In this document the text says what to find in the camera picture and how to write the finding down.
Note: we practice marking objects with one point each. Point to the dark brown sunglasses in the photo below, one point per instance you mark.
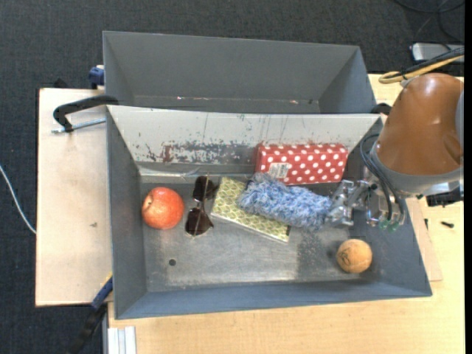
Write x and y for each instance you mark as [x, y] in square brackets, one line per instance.
[199, 218]

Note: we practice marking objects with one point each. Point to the small black screw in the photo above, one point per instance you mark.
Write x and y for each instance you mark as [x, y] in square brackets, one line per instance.
[448, 224]

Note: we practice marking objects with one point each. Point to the green patterned flat packet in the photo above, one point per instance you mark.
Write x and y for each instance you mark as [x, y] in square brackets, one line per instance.
[228, 207]

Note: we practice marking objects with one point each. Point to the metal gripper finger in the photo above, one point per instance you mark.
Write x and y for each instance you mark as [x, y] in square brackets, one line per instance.
[341, 218]
[337, 198]

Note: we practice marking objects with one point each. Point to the pale wood board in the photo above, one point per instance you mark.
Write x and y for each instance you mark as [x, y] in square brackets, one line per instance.
[72, 197]

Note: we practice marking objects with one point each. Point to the tan ball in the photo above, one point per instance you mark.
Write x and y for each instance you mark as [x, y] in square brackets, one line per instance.
[354, 256]

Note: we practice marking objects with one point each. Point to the red apple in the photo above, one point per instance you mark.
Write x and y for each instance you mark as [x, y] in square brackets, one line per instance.
[163, 208]

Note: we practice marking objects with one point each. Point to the grey metal bin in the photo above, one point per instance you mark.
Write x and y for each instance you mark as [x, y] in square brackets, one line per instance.
[239, 271]

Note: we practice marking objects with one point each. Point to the red white-dotted box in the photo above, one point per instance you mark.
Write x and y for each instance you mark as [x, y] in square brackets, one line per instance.
[309, 162]

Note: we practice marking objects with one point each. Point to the blue fluffy cloth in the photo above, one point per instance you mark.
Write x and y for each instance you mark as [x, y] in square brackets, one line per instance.
[280, 203]

